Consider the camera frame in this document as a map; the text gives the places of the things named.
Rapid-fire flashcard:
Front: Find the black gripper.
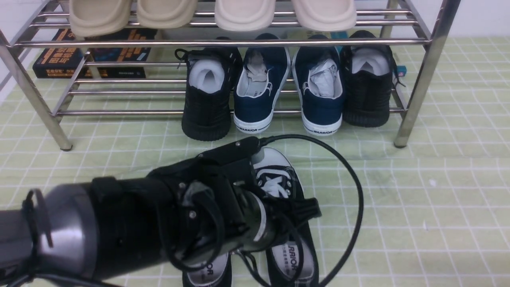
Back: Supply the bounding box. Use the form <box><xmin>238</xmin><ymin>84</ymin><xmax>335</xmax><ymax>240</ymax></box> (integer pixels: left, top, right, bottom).
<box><xmin>167</xmin><ymin>159</ymin><xmax>321</xmax><ymax>259</ymax></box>

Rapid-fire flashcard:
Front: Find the black canvas sneaker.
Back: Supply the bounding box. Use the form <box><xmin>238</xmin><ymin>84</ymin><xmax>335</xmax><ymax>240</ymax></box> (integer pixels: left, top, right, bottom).
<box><xmin>251</xmin><ymin>147</ymin><xmax>320</xmax><ymax>287</ymax></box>
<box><xmin>182</xmin><ymin>253</ymin><xmax>233</xmax><ymax>287</ymax></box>

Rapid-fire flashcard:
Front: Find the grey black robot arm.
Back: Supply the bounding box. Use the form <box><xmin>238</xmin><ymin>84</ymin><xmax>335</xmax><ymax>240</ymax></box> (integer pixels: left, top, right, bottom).
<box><xmin>1</xmin><ymin>158</ymin><xmax>321</xmax><ymax>287</ymax></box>

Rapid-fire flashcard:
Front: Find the black knit shoe left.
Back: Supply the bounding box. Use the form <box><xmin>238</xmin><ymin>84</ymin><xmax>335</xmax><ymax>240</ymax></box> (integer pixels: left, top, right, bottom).
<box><xmin>175</xmin><ymin>47</ymin><xmax>243</xmax><ymax>142</ymax></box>

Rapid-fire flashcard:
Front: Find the black knit shoe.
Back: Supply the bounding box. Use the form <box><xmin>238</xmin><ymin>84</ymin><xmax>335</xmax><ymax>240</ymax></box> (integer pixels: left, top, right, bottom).
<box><xmin>175</xmin><ymin>47</ymin><xmax>243</xmax><ymax>142</ymax></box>
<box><xmin>339</xmin><ymin>44</ymin><xmax>400</xmax><ymax>128</ymax></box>

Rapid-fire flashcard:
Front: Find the navy canvas shoe left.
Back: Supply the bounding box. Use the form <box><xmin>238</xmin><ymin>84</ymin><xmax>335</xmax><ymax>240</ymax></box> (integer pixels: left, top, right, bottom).
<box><xmin>233</xmin><ymin>47</ymin><xmax>291</xmax><ymax>134</ymax></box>

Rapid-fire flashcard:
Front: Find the navy canvas shoe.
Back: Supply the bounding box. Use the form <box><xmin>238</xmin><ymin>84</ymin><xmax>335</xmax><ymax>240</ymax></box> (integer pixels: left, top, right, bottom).
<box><xmin>291</xmin><ymin>46</ymin><xmax>346</xmax><ymax>136</ymax></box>
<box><xmin>233</xmin><ymin>47</ymin><xmax>291</xmax><ymax>134</ymax></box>

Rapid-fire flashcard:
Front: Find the navy canvas shoe right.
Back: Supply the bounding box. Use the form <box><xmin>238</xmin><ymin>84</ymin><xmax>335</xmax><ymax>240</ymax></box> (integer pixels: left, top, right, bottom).
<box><xmin>291</xmin><ymin>46</ymin><xmax>346</xmax><ymax>136</ymax></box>

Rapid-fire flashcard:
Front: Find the black knit shoe right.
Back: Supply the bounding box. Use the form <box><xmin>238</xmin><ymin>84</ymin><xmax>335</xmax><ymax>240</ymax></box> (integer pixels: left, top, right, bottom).
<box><xmin>339</xmin><ymin>44</ymin><xmax>400</xmax><ymax>128</ymax></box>

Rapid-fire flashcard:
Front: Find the steel shoe rack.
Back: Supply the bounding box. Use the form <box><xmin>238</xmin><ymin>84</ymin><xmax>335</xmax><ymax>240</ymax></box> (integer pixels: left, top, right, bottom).
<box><xmin>1</xmin><ymin>0</ymin><xmax>461</xmax><ymax>151</ymax></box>

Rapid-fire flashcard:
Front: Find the cream slipper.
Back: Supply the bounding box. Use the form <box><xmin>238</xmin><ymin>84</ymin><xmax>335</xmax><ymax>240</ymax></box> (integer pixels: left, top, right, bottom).
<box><xmin>292</xmin><ymin>0</ymin><xmax>357</xmax><ymax>31</ymax></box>
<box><xmin>214</xmin><ymin>0</ymin><xmax>276</xmax><ymax>31</ymax></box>

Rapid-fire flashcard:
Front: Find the beige slipper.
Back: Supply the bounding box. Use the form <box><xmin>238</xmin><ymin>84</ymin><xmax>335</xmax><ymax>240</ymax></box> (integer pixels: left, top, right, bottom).
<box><xmin>69</xmin><ymin>0</ymin><xmax>132</xmax><ymax>37</ymax></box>
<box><xmin>137</xmin><ymin>0</ymin><xmax>198</xmax><ymax>29</ymax></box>

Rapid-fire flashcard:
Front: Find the black orange book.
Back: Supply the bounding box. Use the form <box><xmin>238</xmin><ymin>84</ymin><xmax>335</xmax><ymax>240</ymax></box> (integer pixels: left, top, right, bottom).
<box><xmin>32</xmin><ymin>28</ymin><xmax>161</xmax><ymax>79</ymax></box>

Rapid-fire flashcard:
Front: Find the cream slipper far right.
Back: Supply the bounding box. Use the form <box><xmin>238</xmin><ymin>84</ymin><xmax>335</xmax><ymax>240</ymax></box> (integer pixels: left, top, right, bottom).
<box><xmin>292</xmin><ymin>0</ymin><xmax>357</xmax><ymax>31</ymax></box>

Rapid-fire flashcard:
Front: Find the beige slipper far left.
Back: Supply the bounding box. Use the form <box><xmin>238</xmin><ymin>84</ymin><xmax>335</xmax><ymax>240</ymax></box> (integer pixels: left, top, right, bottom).
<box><xmin>69</xmin><ymin>0</ymin><xmax>132</xmax><ymax>37</ymax></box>

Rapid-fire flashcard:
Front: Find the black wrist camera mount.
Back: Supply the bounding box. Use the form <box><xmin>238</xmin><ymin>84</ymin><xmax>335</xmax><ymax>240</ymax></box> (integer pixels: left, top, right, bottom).
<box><xmin>197</xmin><ymin>136</ymin><xmax>262</xmax><ymax>165</ymax></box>

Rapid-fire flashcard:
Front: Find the black cable loop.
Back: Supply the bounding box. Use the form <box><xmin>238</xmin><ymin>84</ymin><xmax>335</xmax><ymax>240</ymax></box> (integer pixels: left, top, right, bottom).
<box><xmin>239</xmin><ymin>134</ymin><xmax>364</xmax><ymax>287</ymax></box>

